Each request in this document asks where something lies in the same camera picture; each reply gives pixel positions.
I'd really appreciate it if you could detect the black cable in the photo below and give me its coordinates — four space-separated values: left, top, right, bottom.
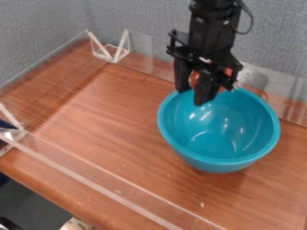
227 0 255 36

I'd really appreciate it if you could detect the clear acrylic barrier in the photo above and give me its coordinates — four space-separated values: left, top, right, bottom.
118 31 307 128
0 130 226 230

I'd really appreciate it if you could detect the clear acrylic corner bracket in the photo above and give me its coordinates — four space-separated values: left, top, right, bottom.
87 30 131 63

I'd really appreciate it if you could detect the clear acrylic back barrier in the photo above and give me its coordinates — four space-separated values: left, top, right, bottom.
118 31 307 128

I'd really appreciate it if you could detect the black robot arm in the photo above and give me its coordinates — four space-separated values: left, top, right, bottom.
167 0 243 106

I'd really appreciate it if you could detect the clear acrylic left bracket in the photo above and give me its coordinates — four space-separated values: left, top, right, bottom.
0 102 24 156

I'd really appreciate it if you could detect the blue plastic bowl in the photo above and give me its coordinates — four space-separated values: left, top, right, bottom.
158 88 280 173

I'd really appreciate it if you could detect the red toy mushroom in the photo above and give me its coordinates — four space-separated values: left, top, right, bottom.
188 70 200 88

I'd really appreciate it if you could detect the clear acrylic front barrier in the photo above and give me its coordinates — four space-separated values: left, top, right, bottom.
0 130 226 230

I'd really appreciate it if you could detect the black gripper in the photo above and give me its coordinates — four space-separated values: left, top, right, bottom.
166 12 244 107

